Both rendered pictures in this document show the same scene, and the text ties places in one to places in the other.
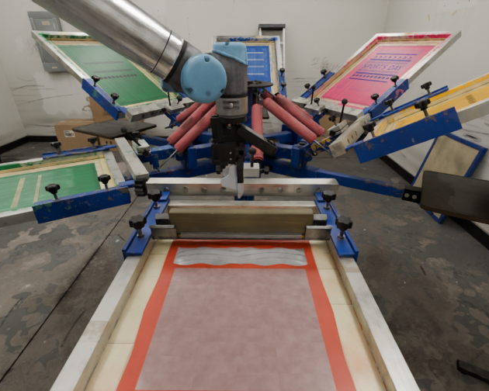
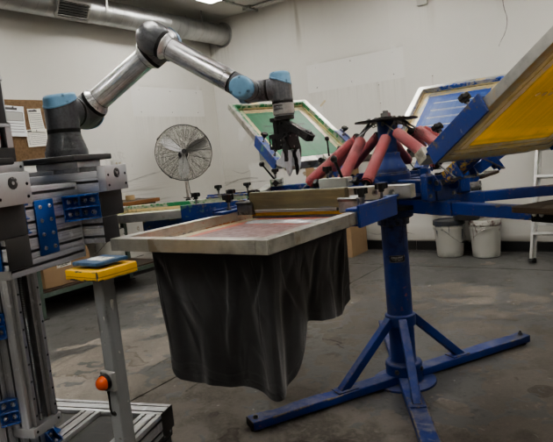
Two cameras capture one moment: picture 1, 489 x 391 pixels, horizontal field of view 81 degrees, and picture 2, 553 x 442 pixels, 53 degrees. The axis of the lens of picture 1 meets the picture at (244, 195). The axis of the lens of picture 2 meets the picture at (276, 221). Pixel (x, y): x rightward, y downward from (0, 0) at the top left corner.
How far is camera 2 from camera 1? 1.45 m
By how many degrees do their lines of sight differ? 39
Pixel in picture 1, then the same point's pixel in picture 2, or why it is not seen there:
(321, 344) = not seen: hidden behind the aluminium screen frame
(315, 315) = not seen: hidden behind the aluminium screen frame
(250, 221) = (300, 197)
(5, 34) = (231, 124)
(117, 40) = (204, 74)
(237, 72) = (279, 87)
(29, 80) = (243, 172)
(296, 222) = (333, 196)
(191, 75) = (231, 84)
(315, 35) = not seen: outside the picture
